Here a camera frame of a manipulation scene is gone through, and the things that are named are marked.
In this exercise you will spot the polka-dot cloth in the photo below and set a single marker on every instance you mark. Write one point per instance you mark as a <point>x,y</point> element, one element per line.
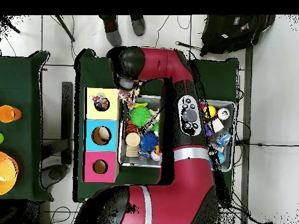
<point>127,97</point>

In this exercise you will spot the white patterned cloth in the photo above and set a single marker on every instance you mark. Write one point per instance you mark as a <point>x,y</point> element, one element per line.
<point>100,101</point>

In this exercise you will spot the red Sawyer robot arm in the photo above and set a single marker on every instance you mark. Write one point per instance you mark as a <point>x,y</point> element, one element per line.
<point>187,186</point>

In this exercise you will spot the clear mesh bin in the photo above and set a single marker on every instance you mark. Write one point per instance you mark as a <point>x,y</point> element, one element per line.
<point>135,161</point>

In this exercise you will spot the wooden box with three holes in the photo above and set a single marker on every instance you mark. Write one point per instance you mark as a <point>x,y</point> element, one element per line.
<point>89,140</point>

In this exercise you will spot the green spiky ball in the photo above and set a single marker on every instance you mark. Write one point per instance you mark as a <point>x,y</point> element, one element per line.
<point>140,116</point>

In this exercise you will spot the blue spiky ball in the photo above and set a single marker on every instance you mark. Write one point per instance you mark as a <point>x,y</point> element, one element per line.
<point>149,142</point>

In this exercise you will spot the tan round wooden block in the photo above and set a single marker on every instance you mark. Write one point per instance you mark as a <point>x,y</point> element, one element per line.
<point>133,139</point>

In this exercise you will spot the grey round base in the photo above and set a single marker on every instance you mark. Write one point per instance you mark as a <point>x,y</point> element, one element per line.
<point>53,175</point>

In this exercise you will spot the black backpack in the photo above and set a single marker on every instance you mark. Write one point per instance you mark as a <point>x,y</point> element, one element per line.
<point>233,32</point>

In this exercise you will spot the dark green side tablecloth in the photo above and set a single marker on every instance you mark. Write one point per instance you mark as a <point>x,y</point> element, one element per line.
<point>28,93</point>

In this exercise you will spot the black tripod leg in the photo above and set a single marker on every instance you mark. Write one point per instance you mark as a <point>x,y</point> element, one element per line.
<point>65,28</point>
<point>9,24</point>

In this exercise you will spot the orange plastic cup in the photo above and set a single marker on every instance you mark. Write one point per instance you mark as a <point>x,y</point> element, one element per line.
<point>9,114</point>

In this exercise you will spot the small green ball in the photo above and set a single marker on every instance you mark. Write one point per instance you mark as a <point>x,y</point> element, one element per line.
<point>1,138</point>

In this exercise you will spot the orange plastic bowl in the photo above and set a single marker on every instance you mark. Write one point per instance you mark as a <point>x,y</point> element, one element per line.
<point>7,172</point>

